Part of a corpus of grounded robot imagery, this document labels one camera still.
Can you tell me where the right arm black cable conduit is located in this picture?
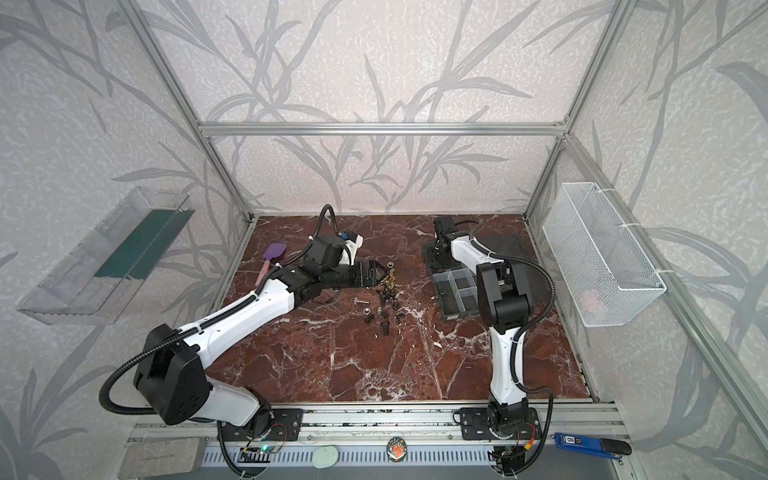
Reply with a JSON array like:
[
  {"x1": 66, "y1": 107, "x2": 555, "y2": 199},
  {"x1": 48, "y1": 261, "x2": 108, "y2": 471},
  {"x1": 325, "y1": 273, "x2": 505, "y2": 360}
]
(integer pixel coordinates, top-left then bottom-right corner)
[{"x1": 467, "y1": 221, "x2": 557, "y2": 397}]

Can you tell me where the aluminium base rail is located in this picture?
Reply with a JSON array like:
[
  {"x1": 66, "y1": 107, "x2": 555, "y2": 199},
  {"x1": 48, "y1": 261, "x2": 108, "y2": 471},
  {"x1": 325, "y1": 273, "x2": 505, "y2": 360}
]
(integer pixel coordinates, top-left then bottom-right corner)
[{"x1": 113, "y1": 400, "x2": 629, "y2": 475}]

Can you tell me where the white wire mesh basket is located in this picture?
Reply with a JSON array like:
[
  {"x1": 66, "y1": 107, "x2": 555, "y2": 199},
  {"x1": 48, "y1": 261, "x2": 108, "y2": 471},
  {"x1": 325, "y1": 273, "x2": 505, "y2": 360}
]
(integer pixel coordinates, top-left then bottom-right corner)
[{"x1": 543, "y1": 182, "x2": 666, "y2": 328}]

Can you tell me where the purple pink spatula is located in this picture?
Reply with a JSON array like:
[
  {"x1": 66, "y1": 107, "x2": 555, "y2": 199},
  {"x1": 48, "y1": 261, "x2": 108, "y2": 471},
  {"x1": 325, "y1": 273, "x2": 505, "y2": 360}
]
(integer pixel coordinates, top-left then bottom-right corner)
[{"x1": 256, "y1": 242, "x2": 287, "y2": 285}]

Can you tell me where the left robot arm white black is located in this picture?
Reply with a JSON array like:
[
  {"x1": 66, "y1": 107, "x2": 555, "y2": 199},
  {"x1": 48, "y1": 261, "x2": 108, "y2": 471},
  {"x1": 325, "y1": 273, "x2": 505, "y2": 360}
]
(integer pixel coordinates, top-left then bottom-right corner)
[{"x1": 134, "y1": 259, "x2": 389, "y2": 427}]

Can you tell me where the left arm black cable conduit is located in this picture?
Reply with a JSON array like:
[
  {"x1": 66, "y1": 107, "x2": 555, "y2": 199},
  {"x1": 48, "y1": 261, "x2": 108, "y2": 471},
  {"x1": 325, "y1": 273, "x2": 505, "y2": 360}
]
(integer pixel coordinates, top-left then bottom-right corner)
[{"x1": 98, "y1": 293, "x2": 265, "y2": 416}]

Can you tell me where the brass wing nut upper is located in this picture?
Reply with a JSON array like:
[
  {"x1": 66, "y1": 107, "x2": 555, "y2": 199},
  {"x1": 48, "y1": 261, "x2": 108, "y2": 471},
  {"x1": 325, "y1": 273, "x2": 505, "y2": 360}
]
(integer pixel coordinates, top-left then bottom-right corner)
[{"x1": 383, "y1": 269, "x2": 396, "y2": 289}]

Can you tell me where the round red sticker button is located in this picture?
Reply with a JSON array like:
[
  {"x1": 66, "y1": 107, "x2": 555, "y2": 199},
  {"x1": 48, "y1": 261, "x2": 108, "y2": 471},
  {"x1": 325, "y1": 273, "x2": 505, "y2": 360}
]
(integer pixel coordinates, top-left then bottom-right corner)
[{"x1": 386, "y1": 437, "x2": 407, "y2": 463}]

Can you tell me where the aluminium frame crossbar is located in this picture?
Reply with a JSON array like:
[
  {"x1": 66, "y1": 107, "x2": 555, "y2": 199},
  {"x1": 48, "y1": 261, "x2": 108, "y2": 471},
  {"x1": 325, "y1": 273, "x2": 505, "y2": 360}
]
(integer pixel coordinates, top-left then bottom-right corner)
[{"x1": 198, "y1": 122, "x2": 565, "y2": 137}]

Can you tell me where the aluminium frame post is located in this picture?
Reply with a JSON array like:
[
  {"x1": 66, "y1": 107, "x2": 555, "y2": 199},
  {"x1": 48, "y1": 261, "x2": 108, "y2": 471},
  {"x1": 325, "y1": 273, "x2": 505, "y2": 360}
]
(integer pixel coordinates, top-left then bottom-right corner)
[
  {"x1": 117, "y1": 0, "x2": 254, "y2": 222},
  {"x1": 523, "y1": 0, "x2": 637, "y2": 222}
]

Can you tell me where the blue black handheld tool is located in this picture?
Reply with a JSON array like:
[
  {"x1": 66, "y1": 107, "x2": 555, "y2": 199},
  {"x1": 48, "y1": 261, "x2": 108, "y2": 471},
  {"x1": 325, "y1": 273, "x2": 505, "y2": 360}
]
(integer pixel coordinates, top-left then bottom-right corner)
[{"x1": 554, "y1": 433, "x2": 632, "y2": 460}]

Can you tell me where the grey flat plate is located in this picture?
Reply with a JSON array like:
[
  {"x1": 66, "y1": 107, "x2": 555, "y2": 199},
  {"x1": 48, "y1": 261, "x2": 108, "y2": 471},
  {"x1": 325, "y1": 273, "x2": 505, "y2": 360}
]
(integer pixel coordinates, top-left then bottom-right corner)
[{"x1": 117, "y1": 437, "x2": 206, "y2": 479}]

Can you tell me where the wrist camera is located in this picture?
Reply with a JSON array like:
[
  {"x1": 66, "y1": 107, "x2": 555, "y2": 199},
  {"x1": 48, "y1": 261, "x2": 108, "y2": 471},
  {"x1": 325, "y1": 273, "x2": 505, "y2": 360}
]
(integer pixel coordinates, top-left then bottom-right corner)
[
  {"x1": 433, "y1": 216, "x2": 457, "y2": 240},
  {"x1": 308, "y1": 231, "x2": 364, "y2": 269}
]

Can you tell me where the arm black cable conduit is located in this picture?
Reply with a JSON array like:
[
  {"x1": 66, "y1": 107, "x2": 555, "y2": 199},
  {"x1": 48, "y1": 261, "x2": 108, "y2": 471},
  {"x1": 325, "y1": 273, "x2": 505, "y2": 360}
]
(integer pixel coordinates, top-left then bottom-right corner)
[
  {"x1": 98, "y1": 293, "x2": 265, "y2": 416},
  {"x1": 467, "y1": 221, "x2": 557, "y2": 397}
]

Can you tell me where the clear compartment organizer box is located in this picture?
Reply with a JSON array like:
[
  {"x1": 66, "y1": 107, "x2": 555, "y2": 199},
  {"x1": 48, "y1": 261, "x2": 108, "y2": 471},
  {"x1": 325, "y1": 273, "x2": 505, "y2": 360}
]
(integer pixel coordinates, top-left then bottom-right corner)
[{"x1": 421, "y1": 232, "x2": 541, "y2": 322}]

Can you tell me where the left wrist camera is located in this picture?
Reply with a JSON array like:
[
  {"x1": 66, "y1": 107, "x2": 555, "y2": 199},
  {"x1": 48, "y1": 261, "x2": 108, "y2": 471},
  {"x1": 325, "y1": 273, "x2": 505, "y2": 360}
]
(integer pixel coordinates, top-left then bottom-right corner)
[{"x1": 308, "y1": 231, "x2": 364, "y2": 269}]

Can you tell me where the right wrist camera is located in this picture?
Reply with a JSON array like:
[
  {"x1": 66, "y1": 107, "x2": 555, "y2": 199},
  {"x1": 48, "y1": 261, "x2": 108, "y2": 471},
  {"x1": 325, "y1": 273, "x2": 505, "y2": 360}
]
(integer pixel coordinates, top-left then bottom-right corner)
[{"x1": 433, "y1": 216, "x2": 457, "y2": 240}]

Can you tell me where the clear wall tray green mat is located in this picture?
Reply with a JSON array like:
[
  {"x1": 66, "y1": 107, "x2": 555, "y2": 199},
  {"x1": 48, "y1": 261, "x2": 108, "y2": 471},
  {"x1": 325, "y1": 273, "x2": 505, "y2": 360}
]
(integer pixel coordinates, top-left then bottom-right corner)
[{"x1": 17, "y1": 187, "x2": 195, "y2": 326}]

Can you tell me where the aluminium frame post right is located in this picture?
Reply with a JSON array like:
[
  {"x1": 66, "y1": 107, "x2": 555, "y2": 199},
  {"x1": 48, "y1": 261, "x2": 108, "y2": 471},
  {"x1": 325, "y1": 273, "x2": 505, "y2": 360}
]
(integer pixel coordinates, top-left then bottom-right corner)
[{"x1": 523, "y1": 0, "x2": 637, "y2": 222}]

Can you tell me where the aluminium frame post left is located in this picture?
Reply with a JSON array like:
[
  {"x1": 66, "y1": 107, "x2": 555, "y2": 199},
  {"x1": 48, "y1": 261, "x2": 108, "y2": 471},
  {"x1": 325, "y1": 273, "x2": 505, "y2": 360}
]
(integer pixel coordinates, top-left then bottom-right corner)
[{"x1": 117, "y1": 0, "x2": 254, "y2": 222}]

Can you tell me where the white oval puck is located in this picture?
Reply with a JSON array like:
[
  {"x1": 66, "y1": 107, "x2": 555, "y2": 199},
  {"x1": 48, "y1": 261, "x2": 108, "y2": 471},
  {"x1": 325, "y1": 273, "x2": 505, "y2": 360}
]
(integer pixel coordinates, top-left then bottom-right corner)
[{"x1": 311, "y1": 445, "x2": 340, "y2": 470}]

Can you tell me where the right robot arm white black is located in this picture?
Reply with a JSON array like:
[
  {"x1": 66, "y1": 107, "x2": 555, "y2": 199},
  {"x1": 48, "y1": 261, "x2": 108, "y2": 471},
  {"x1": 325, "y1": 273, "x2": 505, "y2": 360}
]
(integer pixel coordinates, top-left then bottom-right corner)
[{"x1": 422, "y1": 232, "x2": 534, "y2": 439}]

